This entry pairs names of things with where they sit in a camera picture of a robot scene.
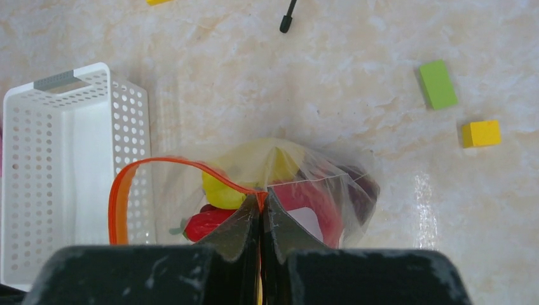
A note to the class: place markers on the yellow corn cob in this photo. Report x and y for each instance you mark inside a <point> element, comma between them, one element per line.
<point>262,162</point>

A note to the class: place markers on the yellow rectangular block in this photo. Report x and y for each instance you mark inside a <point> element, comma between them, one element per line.
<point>156,2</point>

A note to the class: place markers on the green rectangular block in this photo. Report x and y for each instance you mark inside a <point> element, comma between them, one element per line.
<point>437,86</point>

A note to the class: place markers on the clear orange-zip bag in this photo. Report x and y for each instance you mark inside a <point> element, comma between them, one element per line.
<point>182,197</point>

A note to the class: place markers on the red tomato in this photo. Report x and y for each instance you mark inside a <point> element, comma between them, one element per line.
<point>309,204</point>

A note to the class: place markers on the black microphone tripod stand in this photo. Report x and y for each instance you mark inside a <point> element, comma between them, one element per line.
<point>287,18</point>

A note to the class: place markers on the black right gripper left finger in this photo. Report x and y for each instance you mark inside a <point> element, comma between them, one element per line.
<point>234,270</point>

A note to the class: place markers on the white perforated plastic basket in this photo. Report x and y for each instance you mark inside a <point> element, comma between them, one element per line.
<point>65,139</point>

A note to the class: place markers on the red chili pepper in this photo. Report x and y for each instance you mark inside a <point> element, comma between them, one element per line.
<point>200,225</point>

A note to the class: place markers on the yellow cube block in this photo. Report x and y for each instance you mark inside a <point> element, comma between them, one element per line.
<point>481,134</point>

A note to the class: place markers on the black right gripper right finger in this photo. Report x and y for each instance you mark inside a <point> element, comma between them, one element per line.
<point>281,236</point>

